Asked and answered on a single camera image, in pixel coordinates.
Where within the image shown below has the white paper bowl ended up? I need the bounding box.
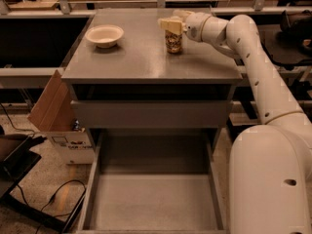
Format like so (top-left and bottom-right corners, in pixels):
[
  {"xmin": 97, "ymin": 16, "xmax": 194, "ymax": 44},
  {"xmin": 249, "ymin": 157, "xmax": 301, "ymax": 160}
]
[{"xmin": 85, "ymin": 24, "xmax": 124, "ymax": 48}]

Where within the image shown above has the grey drawer cabinet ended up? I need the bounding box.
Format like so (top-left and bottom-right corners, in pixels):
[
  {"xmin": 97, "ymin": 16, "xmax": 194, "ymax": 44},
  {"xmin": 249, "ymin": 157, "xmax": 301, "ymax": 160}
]
[{"xmin": 62, "ymin": 9, "xmax": 242, "ymax": 142}]

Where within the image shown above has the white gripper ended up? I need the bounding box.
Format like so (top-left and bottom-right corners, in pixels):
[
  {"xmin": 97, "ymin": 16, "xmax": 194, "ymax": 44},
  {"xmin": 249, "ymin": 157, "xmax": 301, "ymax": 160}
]
[{"xmin": 158, "ymin": 10, "xmax": 212, "ymax": 42}]

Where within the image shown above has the black stand base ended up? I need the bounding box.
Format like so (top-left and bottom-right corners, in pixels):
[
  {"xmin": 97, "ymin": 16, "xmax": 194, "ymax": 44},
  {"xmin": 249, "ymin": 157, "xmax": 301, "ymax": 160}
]
[{"xmin": 0, "ymin": 134, "xmax": 86, "ymax": 234}]

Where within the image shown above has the cardboard box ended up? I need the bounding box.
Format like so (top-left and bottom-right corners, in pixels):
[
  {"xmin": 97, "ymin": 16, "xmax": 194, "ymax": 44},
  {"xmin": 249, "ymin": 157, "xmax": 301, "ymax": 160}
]
[{"xmin": 28, "ymin": 71, "xmax": 94, "ymax": 165}]

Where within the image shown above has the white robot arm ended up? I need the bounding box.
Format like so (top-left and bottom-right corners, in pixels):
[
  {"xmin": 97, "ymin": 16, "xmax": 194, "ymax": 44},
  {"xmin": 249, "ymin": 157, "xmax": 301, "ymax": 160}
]
[{"xmin": 158, "ymin": 10, "xmax": 312, "ymax": 234}]

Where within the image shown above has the orange soda can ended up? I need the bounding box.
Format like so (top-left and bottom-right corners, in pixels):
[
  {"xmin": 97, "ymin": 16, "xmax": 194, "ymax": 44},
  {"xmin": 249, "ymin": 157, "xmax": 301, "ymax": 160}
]
[{"xmin": 165, "ymin": 30, "xmax": 182, "ymax": 54}]

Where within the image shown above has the black cable on floor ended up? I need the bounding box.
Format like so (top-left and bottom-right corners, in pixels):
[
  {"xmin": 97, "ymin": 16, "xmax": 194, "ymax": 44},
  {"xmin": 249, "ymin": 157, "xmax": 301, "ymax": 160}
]
[{"xmin": 13, "ymin": 178, "xmax": 87, "ymax": 234}]

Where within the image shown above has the closed grey top drawer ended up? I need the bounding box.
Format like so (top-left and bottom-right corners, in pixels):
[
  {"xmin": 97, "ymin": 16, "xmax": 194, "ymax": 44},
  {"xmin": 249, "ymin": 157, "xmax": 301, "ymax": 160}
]
[{"xmin": 71, "ymin": 100, "xmax": 232, "ymax": 129}]

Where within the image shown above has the black chair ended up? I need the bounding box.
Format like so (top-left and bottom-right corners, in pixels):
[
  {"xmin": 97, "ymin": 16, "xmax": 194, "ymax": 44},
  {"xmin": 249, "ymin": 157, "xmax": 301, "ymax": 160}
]
[{"xmin": 258, "ymin": 10, "xmax": 312, "ymax": 70}]

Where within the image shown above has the open grey middle drawer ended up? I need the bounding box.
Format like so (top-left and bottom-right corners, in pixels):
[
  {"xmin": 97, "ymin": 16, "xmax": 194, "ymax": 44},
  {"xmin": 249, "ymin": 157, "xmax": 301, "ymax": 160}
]
[{"xmin": 77, "ymin": 130, "xmax": 229, "ymax": 234}]

